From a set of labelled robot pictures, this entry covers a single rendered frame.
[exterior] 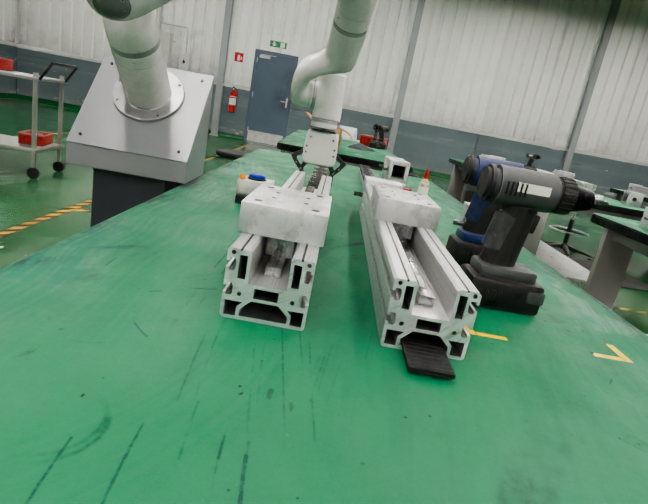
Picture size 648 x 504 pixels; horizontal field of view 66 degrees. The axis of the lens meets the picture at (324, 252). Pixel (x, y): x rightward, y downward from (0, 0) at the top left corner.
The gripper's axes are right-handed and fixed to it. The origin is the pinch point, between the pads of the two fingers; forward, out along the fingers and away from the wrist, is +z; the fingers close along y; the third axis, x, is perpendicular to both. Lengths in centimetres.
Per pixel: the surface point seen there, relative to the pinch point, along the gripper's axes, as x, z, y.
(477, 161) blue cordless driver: 52, -17, -32
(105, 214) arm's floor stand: 19, 17, 54
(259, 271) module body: 93, 0, 2
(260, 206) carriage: 91, -8, 3
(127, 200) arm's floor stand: 19, 12, 49
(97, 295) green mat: 98, 4, 19
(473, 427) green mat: 111, 4, -22
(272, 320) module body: 98, 4, -1
